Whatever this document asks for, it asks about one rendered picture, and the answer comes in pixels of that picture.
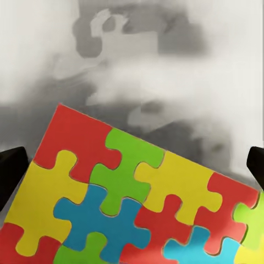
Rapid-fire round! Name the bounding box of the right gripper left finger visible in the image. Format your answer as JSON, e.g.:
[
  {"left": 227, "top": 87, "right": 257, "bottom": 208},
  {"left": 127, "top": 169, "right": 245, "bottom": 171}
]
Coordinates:
[{"left": 0, "top": 146, "right": 29, "bottom": 212}]

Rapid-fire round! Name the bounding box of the jigsaw puzzle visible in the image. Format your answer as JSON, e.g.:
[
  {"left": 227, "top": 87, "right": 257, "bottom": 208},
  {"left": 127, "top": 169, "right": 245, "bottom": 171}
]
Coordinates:
[{"left": 0, "top": 104, "right": 264, "bottom": 264}]

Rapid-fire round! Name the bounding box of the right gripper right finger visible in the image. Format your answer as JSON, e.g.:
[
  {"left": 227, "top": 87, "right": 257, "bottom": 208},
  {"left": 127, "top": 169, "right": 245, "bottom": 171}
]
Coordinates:
[{"left": 246, "top": 146, "right": 264, "bottom": 190}]

